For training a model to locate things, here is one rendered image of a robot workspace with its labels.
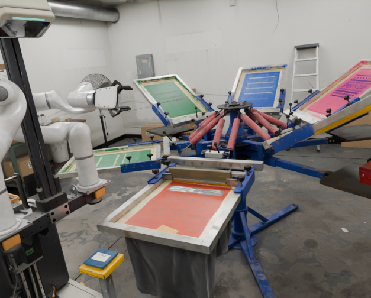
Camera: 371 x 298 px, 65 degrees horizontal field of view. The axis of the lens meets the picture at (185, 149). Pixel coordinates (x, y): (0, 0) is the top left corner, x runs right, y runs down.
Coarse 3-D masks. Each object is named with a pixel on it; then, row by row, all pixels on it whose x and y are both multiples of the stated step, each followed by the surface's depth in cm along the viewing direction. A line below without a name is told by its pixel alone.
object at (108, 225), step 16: (144, 192) 170; (128, 208) 157; (224, 208) 143; (112, 224) 139; (224, 224) 132; (144, 240) 130; (160, 240) 125; (176, 240) 121; (192, 240) 120; (208, 240) 119
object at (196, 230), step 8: (216, 200) 159; (208, 208) 151; (216, 208) 151; (208, 216) 144; (168, 224) 140; (176, 224) 140; (184, 224) 139; (200, 224) 138; (184, 232) 132; (192, 232) 132; (200, 232) 131
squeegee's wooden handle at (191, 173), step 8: (176, 168) 184; (184, 168) 182; (192, 168) 180; (176, 176) 185; (184, 176) 182; (192, 176) 180; (200, 176) 177; (208, 176) 175; (216, 176) 173; (224, 176) 170
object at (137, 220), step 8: (168, 184) 186; (176, 184) 185; (184, 184) 183; (192, 184) 182; (200, 184) 181; (160, 192) 176; (184, 192) 173; (152, 200) 166; (144, 208) 158; (136, 216) 151; (128, 224) 144; (136, 224) 143; (144, 224) 143; (152, 224) 142; (160, 224) 141
